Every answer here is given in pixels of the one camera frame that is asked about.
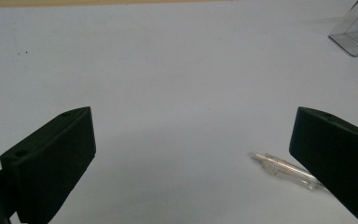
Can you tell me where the clear plastic needle cartridge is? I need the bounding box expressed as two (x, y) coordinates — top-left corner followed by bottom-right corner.
(250, 151), (327, 191)

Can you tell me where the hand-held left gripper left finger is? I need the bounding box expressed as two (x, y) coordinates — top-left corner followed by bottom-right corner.
(0, 105), (97, 224)

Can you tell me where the clear plastic box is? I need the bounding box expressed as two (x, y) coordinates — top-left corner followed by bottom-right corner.
(327, 0), (358, 58)

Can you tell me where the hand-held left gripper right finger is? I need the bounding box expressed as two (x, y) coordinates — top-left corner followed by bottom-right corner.
(288, 105), (358, 224)

